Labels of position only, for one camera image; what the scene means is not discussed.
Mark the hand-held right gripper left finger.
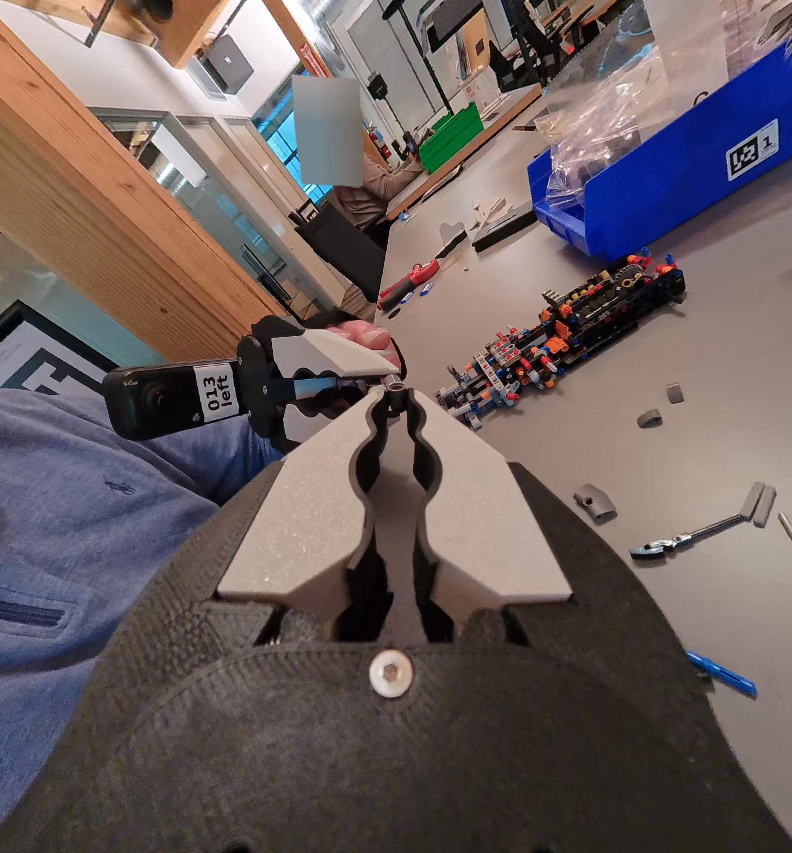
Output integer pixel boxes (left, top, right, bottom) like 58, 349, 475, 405
216, 388, 389, 642

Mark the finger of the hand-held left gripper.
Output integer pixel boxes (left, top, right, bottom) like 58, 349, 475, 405
280, 399, 350, 459
271, 327, 402, 381

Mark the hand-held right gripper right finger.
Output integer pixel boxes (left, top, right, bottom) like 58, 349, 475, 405
403, 390, 574, 642

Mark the lego car chassis model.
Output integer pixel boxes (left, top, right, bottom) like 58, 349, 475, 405
436, 248, 688, 432

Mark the grey lego connector with hole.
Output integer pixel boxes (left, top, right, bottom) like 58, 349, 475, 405
573, 484, 617, 523

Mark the blue and black lego pin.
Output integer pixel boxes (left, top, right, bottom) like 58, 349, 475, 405
684, 649, 759, 698

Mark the person's left hand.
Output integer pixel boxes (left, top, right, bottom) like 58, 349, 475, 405
316, 319, 397, 357

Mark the black office chair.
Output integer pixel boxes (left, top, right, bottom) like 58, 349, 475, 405
295, 202, 388, 304

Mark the wooden pillar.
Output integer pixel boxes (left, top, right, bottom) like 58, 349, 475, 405
0, 0, 293, 377

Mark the green storage bin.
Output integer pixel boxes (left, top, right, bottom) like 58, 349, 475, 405
418, 102, 485, 174

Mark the black framed poster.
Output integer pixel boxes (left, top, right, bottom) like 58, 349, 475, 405
0, 300, 122, 395

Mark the wooden-edged desk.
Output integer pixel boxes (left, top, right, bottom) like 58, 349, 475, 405
386, 83, 544, 221

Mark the pile of clear plastic bags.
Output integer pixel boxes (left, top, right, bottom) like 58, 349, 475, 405
544, 47, 680, 204

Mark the blue bin with square tag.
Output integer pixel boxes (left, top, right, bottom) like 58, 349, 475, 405
527, 41, 792, 261

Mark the red handled tool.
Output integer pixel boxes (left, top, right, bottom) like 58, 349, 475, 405
376, 259, 441, 314

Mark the black wall speaker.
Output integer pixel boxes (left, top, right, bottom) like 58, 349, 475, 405
203, 32, 255, 93

